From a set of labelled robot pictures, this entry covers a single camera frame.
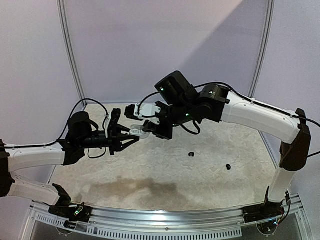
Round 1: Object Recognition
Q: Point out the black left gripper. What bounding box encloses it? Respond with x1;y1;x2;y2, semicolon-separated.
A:
78;123;140;156

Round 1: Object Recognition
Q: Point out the white oval earbud charging case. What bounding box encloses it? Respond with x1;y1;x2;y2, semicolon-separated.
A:
129;124;150;140

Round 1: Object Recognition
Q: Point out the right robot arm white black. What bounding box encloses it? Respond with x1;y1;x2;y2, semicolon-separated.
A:
134;71;311;224

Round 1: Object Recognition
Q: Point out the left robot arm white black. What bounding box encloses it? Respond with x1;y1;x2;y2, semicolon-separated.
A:
0;108;140;223

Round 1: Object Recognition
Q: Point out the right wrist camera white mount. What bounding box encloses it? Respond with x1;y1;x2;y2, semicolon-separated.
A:
124;103;161;125

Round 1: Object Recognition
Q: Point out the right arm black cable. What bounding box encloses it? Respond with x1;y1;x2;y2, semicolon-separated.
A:
138;82;320;158

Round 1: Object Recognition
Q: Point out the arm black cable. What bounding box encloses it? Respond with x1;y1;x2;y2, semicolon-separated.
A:
0;98;111;160
138;82;320;158

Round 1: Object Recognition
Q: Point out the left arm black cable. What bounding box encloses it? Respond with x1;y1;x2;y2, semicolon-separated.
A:
0;98;111;160

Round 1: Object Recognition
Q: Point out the aluminium front rail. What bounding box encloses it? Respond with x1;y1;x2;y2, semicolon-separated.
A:
21;194;313;240

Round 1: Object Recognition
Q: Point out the right aluminium wall post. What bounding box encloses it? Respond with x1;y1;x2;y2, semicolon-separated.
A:
248;0;275;98

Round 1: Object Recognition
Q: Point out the aluminium wall post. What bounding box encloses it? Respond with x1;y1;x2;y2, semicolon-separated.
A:
57;0;86;100
248;0;275;98

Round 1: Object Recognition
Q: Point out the left aluminium wall post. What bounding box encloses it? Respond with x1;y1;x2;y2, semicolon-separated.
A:
57;0;86;100

